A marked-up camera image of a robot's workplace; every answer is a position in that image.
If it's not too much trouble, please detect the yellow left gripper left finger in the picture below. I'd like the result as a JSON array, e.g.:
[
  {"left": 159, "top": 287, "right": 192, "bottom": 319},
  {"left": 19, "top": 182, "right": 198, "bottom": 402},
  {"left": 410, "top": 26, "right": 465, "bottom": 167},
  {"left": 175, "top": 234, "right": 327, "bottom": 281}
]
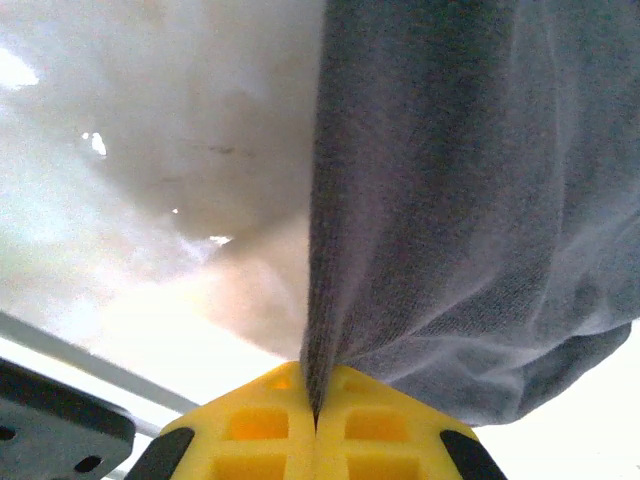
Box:
[{"left": 127, "top": 360, "right": 317, "bottom": 480}]

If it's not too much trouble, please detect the dark grey t-shirt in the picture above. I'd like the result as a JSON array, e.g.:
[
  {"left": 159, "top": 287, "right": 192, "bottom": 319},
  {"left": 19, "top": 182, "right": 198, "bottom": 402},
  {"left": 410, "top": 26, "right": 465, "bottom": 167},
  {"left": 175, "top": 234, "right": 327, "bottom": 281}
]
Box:
[{"left": 299, "top": 0, "right": 640, "bottom": 431}]

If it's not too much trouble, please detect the aluminium front mounting rail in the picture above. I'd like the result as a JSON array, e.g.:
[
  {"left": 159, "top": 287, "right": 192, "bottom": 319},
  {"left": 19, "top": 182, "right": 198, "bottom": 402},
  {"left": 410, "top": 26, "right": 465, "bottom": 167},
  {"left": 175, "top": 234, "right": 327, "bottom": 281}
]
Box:
[{"left": 0, "top": 309, "right": 201, "bottom": 436}]

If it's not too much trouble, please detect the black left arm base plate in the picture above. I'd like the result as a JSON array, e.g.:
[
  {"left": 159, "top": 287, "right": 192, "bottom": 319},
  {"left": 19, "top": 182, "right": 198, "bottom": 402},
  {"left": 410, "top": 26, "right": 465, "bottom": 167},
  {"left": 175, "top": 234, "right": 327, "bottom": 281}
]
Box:
[{"left": 0, "top": 357, "right": 137, "bottom": 480}]

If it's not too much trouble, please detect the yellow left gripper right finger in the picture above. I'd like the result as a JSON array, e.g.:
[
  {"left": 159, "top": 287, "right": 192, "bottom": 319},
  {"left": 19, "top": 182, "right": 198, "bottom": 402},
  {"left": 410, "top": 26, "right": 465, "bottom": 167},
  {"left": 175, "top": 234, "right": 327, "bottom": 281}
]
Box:
[{"left": 314, "top": 363, "right": 506, "bottom": 480}]

